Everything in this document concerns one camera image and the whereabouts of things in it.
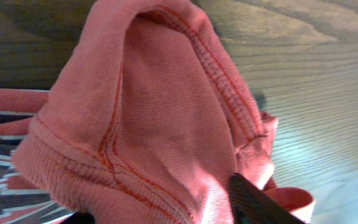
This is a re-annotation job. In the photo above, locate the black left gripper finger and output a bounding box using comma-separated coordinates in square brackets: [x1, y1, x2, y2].
[227, 173, 303, 224]

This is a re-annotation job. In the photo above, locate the red printed t-shirt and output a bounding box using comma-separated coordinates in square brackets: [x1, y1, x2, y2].
[0, 0, 315, 223]

